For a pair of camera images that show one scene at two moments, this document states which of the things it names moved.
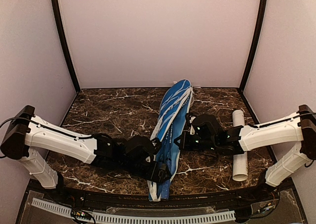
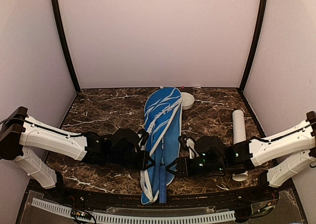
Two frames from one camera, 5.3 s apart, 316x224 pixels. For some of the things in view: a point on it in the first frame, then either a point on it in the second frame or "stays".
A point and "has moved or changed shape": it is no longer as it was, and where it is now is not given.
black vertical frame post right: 263,1 stays
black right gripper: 183,145 -> 183,169
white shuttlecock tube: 240,162 stays
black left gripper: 151,174 -> 141,165
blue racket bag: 170,125 has moved or changed shape
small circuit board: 81,214 stays
